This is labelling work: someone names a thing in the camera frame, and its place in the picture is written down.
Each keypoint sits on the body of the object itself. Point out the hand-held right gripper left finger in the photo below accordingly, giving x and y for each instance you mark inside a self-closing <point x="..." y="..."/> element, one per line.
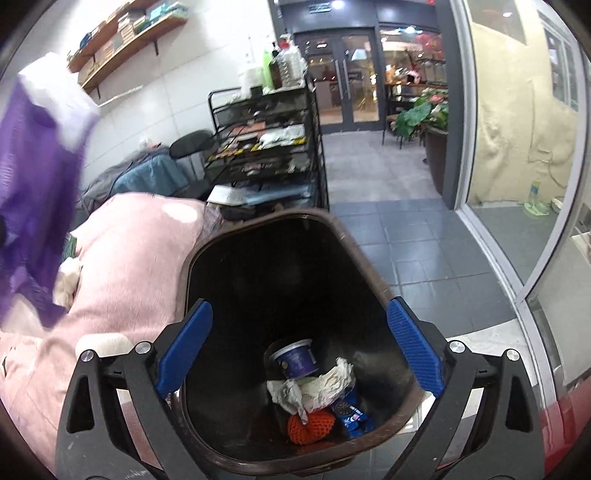
<point x="184" y="350"/>

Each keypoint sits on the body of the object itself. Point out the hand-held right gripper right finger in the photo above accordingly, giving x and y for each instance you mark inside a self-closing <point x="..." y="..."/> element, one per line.
<point x="418" y="346"/>

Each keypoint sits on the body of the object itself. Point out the white paper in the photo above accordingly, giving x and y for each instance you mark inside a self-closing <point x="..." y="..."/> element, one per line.
<point x="330" y="381"/>

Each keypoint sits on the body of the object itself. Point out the blue snack wrapper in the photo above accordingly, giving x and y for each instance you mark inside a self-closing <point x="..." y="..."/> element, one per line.
<point x="351" y="413"/>

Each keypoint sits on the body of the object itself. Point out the striped paper wrapper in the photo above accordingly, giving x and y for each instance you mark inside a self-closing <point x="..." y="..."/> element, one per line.
<point x="286" y="392"/>

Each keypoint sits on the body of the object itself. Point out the white and purple yogurt cup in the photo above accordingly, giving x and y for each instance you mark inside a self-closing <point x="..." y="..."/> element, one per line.
<point x="295" y="362"/>

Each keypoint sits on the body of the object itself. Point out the dark brown trash bin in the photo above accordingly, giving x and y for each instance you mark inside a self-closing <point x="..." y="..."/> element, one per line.
<point x="286" y="286"/>

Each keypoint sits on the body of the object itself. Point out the white tissue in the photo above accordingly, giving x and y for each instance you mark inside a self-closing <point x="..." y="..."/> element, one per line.
<point x="67" y="281"/>

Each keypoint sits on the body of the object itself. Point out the orange crocheted strawberry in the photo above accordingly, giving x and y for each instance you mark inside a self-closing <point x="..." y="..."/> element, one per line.
<point x="309" y="429"/>

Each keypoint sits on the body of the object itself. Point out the green snack packet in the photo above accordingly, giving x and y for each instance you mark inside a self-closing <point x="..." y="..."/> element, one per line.
<point x="70" y="247"/>

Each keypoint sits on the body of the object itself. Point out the purple plastic bag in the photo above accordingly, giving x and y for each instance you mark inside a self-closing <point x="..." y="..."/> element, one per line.
<point x="37" y="184"/>

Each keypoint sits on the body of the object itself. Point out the pink polka dot blanket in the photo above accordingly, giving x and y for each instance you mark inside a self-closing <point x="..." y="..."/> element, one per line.
<point x="129" y="277"/>

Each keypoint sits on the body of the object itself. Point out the dark plant pot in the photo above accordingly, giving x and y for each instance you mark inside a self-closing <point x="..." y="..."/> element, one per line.
<point x="436" y="161"/>

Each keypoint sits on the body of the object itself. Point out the grey blanket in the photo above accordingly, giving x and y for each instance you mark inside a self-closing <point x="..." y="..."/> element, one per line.
<point x="106" y="177"/>

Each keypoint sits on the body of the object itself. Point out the green plastic bottle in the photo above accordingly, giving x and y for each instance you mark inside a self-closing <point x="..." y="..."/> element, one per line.
<point x="535" y="196"/>

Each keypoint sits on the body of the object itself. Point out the black mesh cart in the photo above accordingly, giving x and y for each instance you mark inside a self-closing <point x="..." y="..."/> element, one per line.
<point x="263" y="168"/>

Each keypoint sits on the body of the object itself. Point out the black stool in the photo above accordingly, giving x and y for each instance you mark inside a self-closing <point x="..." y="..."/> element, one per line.
<point x="189" y="141"/>

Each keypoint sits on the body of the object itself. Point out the aluminium framed glass partition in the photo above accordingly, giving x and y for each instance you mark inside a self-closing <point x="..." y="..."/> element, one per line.
<point x="508" y="138"/>

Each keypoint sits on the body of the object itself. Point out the green leafy plant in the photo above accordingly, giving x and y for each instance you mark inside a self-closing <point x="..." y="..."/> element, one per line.
<point x="415" y="117"/>

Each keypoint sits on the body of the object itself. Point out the glass double door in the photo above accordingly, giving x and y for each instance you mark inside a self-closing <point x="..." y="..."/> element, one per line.
<point x="351" y="78"/>

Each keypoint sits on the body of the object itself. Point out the white lotion bottle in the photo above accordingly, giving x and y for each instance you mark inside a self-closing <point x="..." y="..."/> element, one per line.
<point x="251" y="78"/>

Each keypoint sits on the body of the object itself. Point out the dark pump bottle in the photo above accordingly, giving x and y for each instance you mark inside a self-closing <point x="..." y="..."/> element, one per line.
<point x="275" y="74"/>

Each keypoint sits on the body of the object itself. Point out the green pump bottle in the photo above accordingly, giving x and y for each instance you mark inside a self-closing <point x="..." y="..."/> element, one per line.
<point x="268" y="69"/>

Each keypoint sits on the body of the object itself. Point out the clear pump bottle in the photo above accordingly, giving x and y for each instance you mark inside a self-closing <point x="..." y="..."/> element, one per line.
<point x="291" y="64"/>

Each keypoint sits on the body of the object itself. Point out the wooden wall shelf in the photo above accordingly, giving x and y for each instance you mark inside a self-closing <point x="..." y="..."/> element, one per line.
<point x="134" y="48"/>
<point x="104" y="37"/>

